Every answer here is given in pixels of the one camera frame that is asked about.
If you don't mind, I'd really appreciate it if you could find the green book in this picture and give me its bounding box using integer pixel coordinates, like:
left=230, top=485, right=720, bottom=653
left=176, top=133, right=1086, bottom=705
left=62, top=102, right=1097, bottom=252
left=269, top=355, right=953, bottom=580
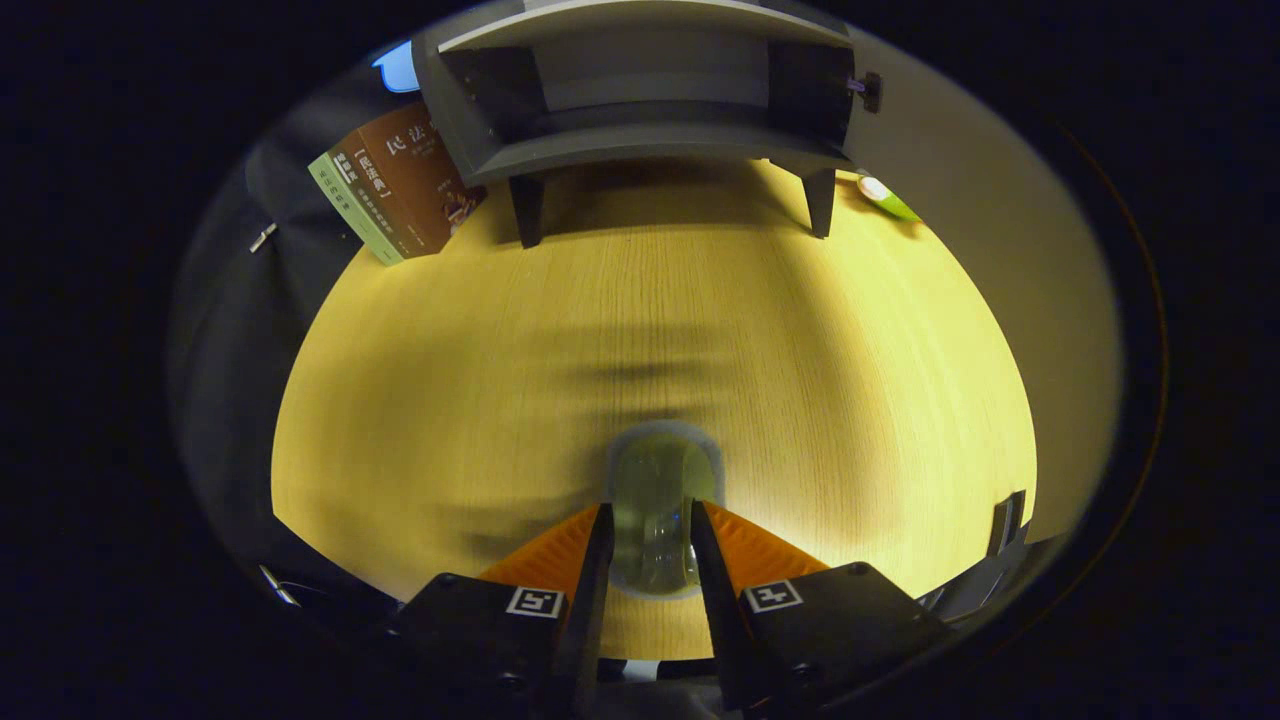
left=307, top=150, right=406, bottom=267

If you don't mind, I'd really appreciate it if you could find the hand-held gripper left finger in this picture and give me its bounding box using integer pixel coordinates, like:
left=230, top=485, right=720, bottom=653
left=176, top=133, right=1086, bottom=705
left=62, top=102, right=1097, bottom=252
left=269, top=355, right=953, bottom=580
left=385, top=502, right=616, bottom=720

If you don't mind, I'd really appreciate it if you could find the grey cabinet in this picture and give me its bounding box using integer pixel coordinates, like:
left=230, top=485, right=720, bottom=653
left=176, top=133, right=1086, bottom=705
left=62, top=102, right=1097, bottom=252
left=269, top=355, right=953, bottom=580
left=410, top=0, right=886, bottom=249

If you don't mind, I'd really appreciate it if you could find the brown book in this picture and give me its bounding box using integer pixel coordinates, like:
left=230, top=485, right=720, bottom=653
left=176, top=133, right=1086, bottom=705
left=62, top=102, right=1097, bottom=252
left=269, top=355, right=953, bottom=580
left=328, top=100, right=489, bottom=259

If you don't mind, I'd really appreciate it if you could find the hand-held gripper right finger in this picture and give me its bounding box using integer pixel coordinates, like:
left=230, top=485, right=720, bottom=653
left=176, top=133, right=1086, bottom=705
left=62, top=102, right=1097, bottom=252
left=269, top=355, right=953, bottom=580
left=690, top=500, right=951, bottom=716

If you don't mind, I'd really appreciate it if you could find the black backdrop cloth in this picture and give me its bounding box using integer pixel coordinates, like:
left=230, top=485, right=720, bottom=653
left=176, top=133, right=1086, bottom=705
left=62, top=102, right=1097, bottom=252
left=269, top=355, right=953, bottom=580
left=168, top=40, right=441, bottom=641

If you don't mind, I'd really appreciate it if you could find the green and pink plush toy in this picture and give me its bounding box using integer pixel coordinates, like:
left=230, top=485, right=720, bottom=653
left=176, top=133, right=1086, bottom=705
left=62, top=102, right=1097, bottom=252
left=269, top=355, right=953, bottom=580
left=855, top=172, right=923, bottom=223

